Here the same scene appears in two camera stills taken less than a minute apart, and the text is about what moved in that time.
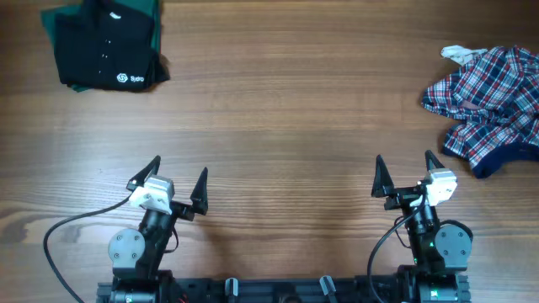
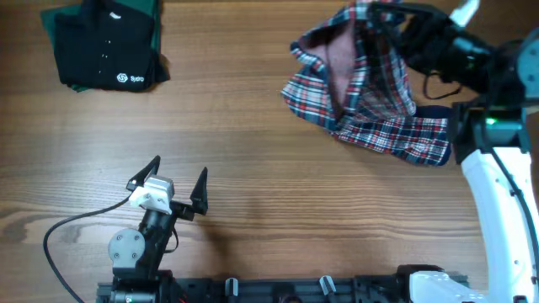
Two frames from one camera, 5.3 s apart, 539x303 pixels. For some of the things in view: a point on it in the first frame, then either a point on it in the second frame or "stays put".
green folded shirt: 148,7 stays put
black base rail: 375,289 stays put
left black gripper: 185,211 stays put
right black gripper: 406,196 -> 421,39
